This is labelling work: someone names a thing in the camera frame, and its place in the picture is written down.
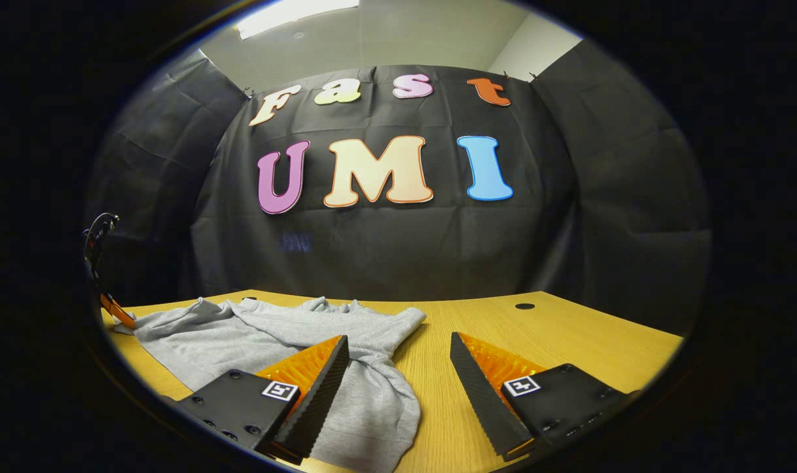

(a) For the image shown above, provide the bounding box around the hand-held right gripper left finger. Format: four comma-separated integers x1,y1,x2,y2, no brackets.
178,334,350,464

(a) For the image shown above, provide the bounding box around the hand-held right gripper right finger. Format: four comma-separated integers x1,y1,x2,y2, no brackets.
449,331,643,462

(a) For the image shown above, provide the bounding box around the black backdrop cloth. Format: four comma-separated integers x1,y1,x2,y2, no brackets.
86,39,712,336

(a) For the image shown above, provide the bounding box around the grey sweatshirt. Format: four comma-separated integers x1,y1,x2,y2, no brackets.
114,296,428,473

